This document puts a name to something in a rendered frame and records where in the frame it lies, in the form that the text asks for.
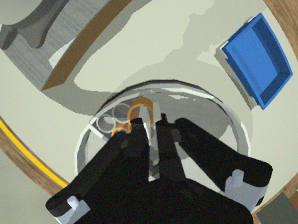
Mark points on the blue crate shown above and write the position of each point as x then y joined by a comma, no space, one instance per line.
263,60

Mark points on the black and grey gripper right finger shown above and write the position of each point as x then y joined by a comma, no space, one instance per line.
246,178

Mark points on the grey metal bushing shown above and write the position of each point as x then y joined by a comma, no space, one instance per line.
103,125
119,117

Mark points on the bronze bushing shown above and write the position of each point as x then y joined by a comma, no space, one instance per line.
121,126
142,101
129,126

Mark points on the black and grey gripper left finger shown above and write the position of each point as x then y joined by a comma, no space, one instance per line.
92,184

